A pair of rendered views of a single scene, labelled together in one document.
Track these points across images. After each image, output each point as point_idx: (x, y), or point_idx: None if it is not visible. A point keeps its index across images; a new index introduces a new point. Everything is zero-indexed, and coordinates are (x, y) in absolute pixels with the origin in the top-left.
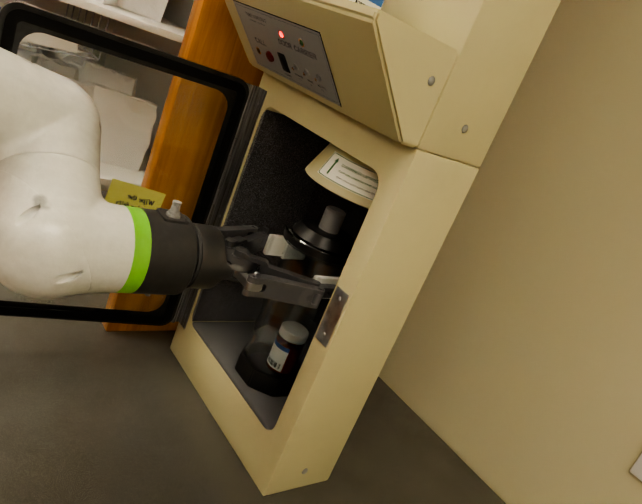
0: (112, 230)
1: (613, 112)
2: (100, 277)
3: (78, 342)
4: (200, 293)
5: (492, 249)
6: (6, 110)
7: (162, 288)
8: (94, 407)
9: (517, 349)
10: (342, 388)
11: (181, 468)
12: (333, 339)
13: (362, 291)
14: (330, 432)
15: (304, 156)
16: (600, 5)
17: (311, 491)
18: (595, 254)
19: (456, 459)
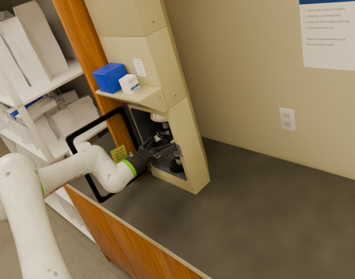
0: (124, 169)
1: (217, 36)
2: (128, 179)
3: (130, 190)
4: None
5: (217, 88)
6: (90, 164)
7: (141, 171)
8: (146, 201)
9: (240, 112)
10: (194, 161)
11: (173, 201)
12: (183, 154)
13: (181, 141)
14: (201, 171)
15: None
16: (193, 6)
17: (207, 186)
18: (239, 77)
19: (245, 150)
